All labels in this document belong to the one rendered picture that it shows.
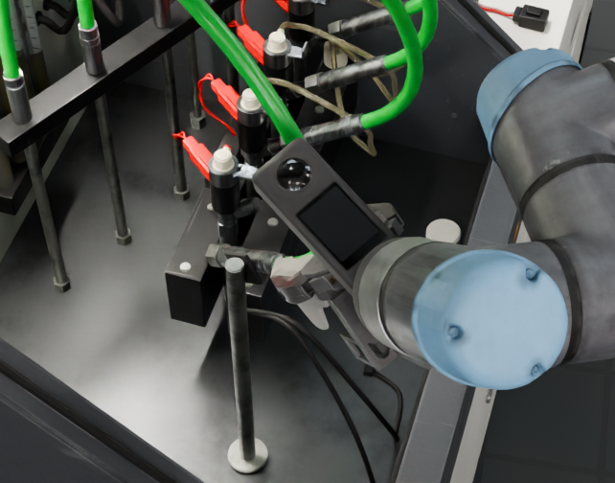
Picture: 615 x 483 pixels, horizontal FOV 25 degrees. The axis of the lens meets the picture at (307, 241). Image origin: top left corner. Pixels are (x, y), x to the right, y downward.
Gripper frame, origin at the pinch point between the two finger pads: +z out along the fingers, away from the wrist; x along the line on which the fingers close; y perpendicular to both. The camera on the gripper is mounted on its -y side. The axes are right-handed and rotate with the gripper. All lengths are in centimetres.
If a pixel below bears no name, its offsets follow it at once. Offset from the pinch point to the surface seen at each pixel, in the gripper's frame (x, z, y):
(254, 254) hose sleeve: -3.0, 7.2, -0.1
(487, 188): 24.6, 30.5, 14.3
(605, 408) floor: 47, 108, 81
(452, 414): 4.7, 14.2, 24.9
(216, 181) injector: 0.0, 20.7, -4.7
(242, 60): 1.9, -8.6, -15.2
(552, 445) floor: 35, 106, 79
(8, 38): -7.8, 21.6, -25.6
